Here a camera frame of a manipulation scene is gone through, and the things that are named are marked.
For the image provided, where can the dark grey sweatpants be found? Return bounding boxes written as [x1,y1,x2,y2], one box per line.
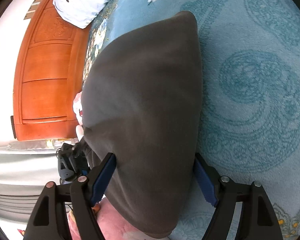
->
[82,11,202,238]

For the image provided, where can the pink cloth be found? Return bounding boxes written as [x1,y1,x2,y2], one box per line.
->
[72,92,83,125]

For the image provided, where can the pink pajama clothing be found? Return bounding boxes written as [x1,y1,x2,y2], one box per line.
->
[67,195,171,240]

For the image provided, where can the orange wooden headboard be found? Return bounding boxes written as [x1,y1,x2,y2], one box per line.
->
[12,0,89,141]

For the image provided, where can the teal floral bed blanket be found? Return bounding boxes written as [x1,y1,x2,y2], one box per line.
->
[82,0,300,240]

